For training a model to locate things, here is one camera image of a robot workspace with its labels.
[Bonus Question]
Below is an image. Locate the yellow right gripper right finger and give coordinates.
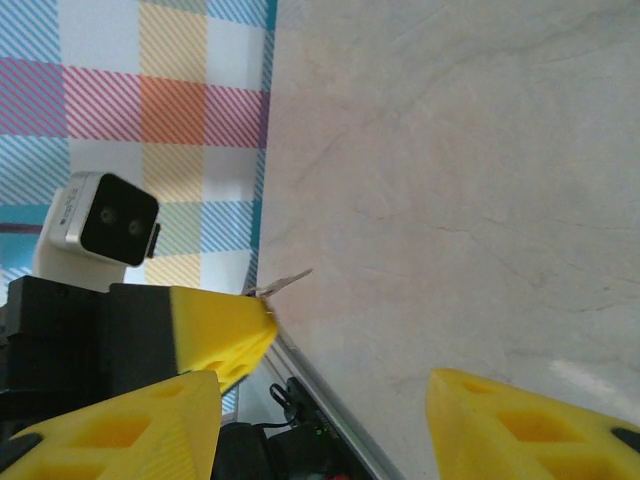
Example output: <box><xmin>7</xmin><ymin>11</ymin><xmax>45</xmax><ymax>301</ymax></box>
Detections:
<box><xmin>427</xmin><ymin>368</ymin><xmax>640</xmax><ymax>480</ymax></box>

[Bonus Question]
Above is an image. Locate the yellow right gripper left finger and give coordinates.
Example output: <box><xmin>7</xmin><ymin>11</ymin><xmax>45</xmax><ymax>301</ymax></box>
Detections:
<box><xmin>0</xmin><ymin>369</ymin><xmax>222</xmax><ymax>480</ymax></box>

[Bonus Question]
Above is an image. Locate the plaid backdrop panel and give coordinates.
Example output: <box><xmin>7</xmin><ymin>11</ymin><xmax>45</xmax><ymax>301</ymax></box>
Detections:
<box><xmin>0</xmin><ymin>0</ymin><xmax>277</xmax><ymax>416</ymax></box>

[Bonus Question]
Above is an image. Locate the aluminium front rail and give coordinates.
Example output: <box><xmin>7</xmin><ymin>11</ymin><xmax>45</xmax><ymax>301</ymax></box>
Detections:
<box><xmin>259</xmin><ymin>339</ymin><xmax>401</xmax><ymax>480</ymax></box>

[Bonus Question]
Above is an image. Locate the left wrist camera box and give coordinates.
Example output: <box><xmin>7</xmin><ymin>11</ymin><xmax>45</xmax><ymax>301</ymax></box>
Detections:
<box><xmin>32</xmin><ymin>171</ymin><xmax>162</xmax><ymax>294</ymax></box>

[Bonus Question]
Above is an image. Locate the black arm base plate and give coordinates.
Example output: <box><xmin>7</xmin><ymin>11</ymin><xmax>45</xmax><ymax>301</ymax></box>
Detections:
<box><xmin>268</xmin><ymin>377</ymin><xmax>364</xmax><ymax>480</ymax></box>

